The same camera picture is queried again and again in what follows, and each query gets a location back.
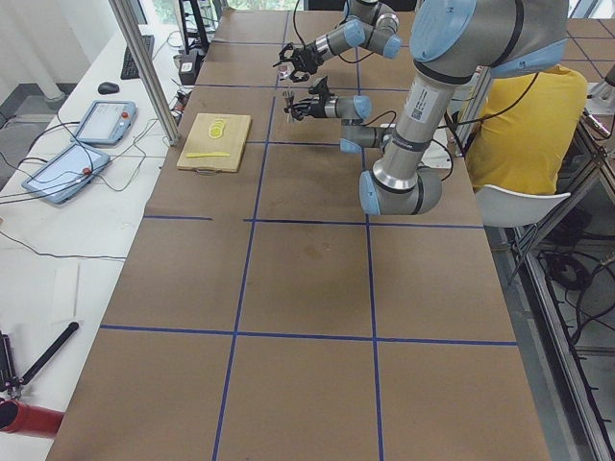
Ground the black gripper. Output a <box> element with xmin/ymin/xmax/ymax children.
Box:
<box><xmin>273</xmin><ymin>42</ymin><xmax>321</xmax><ymax>83</ymax></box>
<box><xmin>287</xmin><ymin>97</ymin><xmax>328</xmax><ymax>122</ymax></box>

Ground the steel measuring jigger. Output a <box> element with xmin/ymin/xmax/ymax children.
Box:
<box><xmin>283</xmin><ymin>89</ymin><xmax>295</xmax><ymax>123</ymax></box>

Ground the clear glass cup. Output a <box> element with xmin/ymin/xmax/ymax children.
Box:
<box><xmin>278</xmin><ymin>66</ymin><xmax>292</xmax><ymax>81</ymax></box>

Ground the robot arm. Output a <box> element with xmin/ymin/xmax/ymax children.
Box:
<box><xmin>273</xmin><ymin>1</ymin><xmax>403</xmax><ymax>83</ymax></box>
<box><xmin>283</xmin><ymin>1</ymin><xmax>568</xmax><ymax>215</ymax></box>

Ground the lemon slice front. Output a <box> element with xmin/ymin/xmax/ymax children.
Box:
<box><xmin>208</xmin><ymin>129</ymin><xmax>224</xmax><ymax>139</ymax></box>

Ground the wooden cutting board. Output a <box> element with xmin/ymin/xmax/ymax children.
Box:
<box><xmin>177</xmin><ymin>113</ymin><xmax>252</xmax><ymax>173</ymax></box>

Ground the black power adapter box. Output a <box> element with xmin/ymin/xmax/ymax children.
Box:
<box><xmin>178</xmin><ymin>50</ymin><xmax>202</xmax><ymax>85</ymax></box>

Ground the yellow plastic knife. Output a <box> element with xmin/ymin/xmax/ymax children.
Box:
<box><xmin>185</xmin><ymin>151</ymin><xmax>231</xmax><ymax>158</ymax></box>

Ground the black keyboard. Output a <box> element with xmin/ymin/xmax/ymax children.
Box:
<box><xmin>119</xmin><ymin>34</ymin><xmax>157</xmax><ymax>81</ymax></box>

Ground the black computer mouse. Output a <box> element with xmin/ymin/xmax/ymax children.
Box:
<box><xmin>97</xmin><ymin>82</ymin><xmax>120</xmax><ymax>95</ymax></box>

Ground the blue teach pendant far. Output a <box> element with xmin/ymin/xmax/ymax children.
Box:
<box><xmin>71</xmin><ymin>100</ymin><xmax>136</xmax><ymax>147</ymax></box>

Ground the blue teach pendant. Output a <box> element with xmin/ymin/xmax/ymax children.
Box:
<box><xmin>71</xmin><ymin>100</ymin><xmax>136</xmax><ymax>147</ymax></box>
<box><xmin>22</xmin><ymin>143</ymin><xmax>111</xmax><ymax>205</ymax></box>

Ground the brown paper table cover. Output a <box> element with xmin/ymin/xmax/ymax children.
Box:
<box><xmin>49</xmin><ymin>12</ymin><xmax>555</xmax><ymax>460</ymax></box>

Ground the white plastic chair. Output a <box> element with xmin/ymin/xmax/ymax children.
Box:
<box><xmin>475</xmin><ymin>184</ymin><xmax>571</xmax><ymax>228</ymax></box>

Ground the person in yellow shirt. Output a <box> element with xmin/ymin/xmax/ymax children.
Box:
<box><xmin>466</xmin><ymin>65</ymin><xmax>587</xmax><ymax>195</ymax></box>

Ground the blue teach pendant near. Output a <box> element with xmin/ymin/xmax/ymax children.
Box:
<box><xmin>22</xmin><ymin>143</ymin><xmax>111</xmax><ymax>205</ymax></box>

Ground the black tripod leg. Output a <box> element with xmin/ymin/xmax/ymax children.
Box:
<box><xmin>19</xmin><ymin>321</ymin><xmax>80</xmax><ymax>386</ymax></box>

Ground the red cylinder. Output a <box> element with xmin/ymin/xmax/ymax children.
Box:
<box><xmin>1</xmin><ymin>400</ymin><xmax>64</xmax><ymax>439</ymax></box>

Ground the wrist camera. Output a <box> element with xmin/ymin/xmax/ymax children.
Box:
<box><xmin>308</xmin><ymin>76</ymin><xmax>333</xmax><ymax>100</ymax></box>

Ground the aluminium frame post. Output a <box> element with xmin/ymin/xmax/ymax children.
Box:
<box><xmin>109</xmin><ymin>0</ymin><xmax>180</xmax><ymax>146</ymax></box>

